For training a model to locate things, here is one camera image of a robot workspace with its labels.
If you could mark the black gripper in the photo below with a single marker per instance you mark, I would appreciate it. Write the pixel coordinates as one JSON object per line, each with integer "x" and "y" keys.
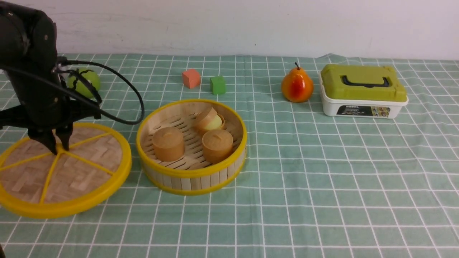
{"x": 43, "y": 107}

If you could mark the brown toy cup right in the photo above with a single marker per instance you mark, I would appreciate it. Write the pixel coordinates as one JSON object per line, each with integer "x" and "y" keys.
{"x": 217, "y": 145}

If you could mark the tipped brown toy cup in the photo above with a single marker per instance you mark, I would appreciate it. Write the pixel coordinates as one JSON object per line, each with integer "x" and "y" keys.
{"x": 208, "y": 119}

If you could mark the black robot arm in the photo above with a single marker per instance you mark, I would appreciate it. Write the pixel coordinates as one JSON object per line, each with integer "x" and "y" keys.
{"x": 28, "y": 43}

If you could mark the green checkered tablecloth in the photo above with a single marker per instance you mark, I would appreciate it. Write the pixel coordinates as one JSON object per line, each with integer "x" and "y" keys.
{"x": 313, "y": 186}

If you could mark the orange foam cube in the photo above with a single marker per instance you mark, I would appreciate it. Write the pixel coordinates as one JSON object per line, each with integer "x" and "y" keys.
{"x": 191, "y": 78}

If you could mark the orange toy pear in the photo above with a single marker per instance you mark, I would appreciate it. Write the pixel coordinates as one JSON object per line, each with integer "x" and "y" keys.
{"x": 297, "y": 86}

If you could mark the yellow woven steamer lid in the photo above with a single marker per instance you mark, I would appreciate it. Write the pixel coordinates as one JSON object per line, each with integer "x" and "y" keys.
{"x": 36, "y": 183}

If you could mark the yellow bamboo steamer basket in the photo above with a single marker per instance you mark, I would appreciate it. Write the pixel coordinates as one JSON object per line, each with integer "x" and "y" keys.
{"x": 191, "y": 174}

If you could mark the green lidded white box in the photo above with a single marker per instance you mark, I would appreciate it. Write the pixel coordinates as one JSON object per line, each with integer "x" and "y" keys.
{"x": 366, "y": 91}

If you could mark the green foam cube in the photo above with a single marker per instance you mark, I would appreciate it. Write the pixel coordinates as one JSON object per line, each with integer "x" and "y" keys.
{"x": 218, "y": 85}

